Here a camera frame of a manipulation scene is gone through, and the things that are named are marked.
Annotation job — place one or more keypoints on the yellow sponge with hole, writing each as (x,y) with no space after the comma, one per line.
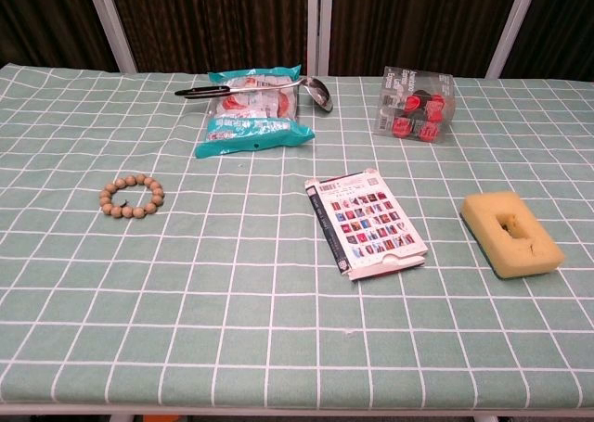
(482,208)

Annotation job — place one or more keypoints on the upright white partition post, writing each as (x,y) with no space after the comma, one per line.
(319,23)

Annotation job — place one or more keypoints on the green checked tablecloth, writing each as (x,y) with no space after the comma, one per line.
(278,310)

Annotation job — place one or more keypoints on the slanted white partition post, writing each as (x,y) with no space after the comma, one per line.
(109,23)
(512,28)

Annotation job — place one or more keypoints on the dark brown curtain panel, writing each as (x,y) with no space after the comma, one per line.
(417,18)
(566,23)
(209,18)
(42,18)

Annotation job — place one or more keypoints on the clear box coffee capsules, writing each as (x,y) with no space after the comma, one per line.
(417,111)

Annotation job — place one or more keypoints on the teal snack bag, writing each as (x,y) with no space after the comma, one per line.
(250,130)

